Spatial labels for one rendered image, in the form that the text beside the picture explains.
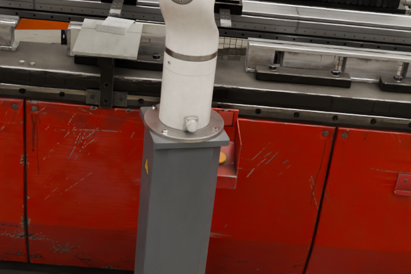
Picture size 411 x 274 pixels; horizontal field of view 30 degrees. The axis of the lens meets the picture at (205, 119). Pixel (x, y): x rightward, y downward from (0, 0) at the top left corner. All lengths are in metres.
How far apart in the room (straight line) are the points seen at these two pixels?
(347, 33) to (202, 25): 1.16
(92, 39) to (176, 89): 0.59
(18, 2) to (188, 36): 1.15
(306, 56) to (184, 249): 0.83
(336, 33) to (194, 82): 1.09
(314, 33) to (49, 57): 0.91
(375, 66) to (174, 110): 0.94
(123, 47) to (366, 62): 0.78
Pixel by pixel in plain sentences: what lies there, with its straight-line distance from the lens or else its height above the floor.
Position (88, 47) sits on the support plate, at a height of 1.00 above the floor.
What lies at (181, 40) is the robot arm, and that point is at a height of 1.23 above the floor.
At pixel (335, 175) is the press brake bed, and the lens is 2.52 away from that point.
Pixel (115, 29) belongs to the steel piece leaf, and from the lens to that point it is 2.30.
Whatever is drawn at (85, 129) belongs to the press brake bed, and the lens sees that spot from 2.43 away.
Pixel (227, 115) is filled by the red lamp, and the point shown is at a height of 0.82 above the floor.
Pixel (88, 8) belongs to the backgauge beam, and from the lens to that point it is 2.67.
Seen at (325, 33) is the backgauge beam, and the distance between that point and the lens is 2.71.
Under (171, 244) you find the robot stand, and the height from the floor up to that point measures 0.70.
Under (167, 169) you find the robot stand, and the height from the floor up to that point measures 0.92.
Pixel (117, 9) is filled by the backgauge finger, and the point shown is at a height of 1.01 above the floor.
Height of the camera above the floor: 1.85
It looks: 27 degrees down
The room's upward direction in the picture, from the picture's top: 7 degrees clockwise
